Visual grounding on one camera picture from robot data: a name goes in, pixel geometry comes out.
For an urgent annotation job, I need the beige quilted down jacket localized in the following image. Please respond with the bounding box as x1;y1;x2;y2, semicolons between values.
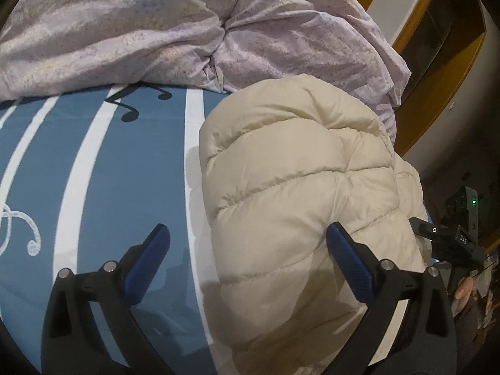
199;75;430;374

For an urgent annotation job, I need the person's right hand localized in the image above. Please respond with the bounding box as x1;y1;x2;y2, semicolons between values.
452;253;495;336

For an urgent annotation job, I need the blue white striped bedsheet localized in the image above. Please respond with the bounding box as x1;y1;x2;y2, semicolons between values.
1;86;239;374

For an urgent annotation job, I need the wooden framed cabinet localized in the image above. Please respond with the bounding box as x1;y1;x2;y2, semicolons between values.
358;0;499;179

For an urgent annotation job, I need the lilac floral duvet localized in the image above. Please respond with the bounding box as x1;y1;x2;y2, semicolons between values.
1;0;410;137

